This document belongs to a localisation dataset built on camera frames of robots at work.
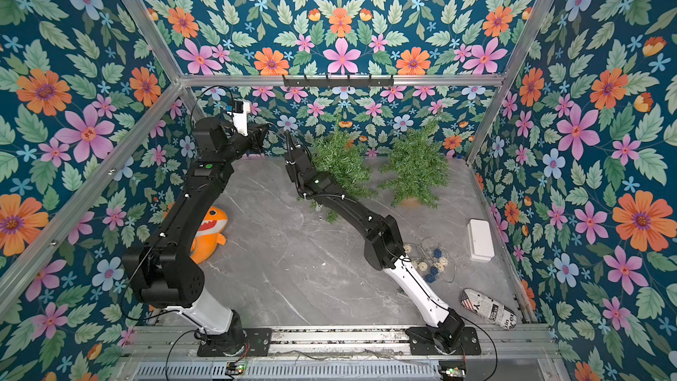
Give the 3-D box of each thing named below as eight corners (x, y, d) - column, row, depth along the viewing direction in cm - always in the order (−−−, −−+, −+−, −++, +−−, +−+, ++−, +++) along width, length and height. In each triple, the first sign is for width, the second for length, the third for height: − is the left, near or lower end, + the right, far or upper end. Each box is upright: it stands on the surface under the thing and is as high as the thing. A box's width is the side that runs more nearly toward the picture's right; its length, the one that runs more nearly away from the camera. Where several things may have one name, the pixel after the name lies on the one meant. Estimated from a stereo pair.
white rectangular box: (470, 261, 91) (475, 254, 87) (465, 225, 100) (469, 218, 96) (490, 263, 91) (496, 257, 86) (483, 227, 100) (488, 220, 96)
